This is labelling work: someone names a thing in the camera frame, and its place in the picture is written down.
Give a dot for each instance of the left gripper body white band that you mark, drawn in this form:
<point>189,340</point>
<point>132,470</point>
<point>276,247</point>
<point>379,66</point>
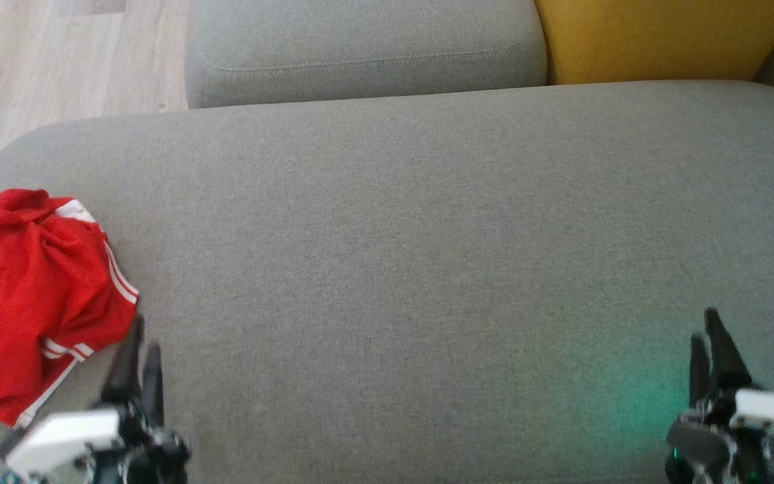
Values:
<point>64,437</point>

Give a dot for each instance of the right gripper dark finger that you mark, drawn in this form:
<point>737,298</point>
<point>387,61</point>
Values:
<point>699,376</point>
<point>723,356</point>

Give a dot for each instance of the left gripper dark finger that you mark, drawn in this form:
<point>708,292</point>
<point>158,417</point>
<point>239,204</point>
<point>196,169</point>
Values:
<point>152,390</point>
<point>125,376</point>

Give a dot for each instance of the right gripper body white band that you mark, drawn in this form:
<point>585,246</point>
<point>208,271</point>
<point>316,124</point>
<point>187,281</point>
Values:
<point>770,417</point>

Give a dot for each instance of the red Bulls 23 jersey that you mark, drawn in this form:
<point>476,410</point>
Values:
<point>17,296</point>

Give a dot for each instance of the grey fabric sofa seat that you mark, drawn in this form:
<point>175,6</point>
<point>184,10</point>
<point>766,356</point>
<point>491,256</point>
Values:
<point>394,269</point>

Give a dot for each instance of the yellow cushion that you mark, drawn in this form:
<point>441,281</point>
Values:
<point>656,40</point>

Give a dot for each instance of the grey sofa back cushion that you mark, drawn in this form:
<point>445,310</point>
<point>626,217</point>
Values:
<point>360,40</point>

